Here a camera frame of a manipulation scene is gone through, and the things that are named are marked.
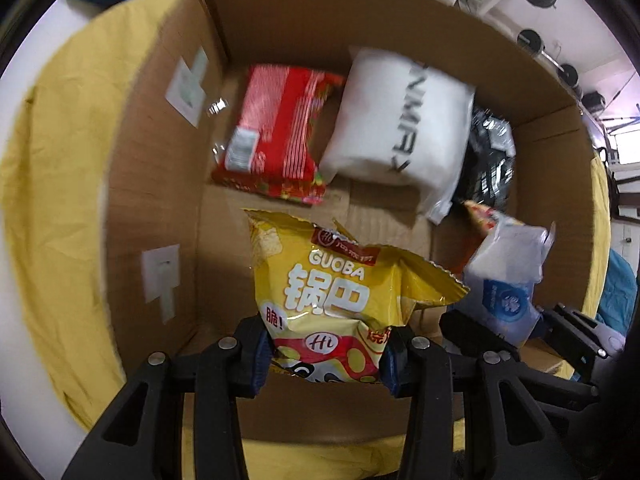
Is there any red snack packet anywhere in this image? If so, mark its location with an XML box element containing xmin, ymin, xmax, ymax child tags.
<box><xmin>210</xmin><ymin>63</ymin><xmax>347</xmax><ymax>207</ymax></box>

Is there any yellow tablecloth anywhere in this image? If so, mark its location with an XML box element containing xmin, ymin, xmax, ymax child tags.
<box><xmin>0</xmin><ymin>0</ymin><xmax>614</xmax><ymax>480</ymax></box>

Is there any blue blanket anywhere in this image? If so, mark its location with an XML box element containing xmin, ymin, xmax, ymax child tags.
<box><xmin>596</xmin><ymin>249</ymin><xmax>640</xmax><ymax>333</ymax></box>

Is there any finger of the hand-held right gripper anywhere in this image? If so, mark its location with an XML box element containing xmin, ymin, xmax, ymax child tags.
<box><xmin>541</xmin><ymin>304</ymin><xmax>609</xmax><ymax>382</ymax></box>
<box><xmin>439</xmin><ymin>310</ymin><xmax>523</xmax><ymax>361</ymax></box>

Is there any yellow cartoon snack packet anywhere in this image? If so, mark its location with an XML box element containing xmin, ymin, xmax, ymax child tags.
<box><xmin>244</xmin><ymin>208</ymin><xmax>471</xmax><ymax>385</ymax></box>

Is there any white soft pouch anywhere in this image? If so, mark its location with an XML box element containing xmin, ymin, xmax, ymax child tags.
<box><xmin>318</xmin><ymin>46</ymin><xmax>477</xmax><ymax>226</ymax></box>

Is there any short barbell with black plates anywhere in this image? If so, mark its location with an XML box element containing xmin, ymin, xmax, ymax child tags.
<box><xmin>516</xmin><ymin>29</ymin><xmax>583</xmax><ymax>97</ymax></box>

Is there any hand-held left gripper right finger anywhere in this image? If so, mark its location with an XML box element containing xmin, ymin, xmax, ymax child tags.
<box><xmin>377</xmin><ymin>325</ymin><xmax>569</xmax><ymax>480</ymax></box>

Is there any cardboard box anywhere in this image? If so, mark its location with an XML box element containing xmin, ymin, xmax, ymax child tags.
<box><xmin>102</xmin><ymin>0</ymin><xmax>609</xmax><ymax>441</ymax></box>

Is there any black plastic packet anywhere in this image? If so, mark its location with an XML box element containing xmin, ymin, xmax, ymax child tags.
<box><xmin>452</xmin><ymin>105</ymin><xmax>517</xmax><ymax>211</ymax></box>

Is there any blue tissue pack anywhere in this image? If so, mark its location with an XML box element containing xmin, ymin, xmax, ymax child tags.
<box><xmin>460</xmin><ymin>220</ymin><xmax>557</xmax><ymax>348</ymax></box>

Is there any small orange snack packet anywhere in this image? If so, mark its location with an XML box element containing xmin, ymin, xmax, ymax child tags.
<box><xmin>462</xmin><ymin>200</ymin><xmax>526</xmax><ymax>241</ymax></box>

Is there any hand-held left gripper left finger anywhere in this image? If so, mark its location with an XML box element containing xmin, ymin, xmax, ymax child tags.
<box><xmin>60</xmin><ymin>314</ymin><xmax>274</xmax><ymax>480</ymax></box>

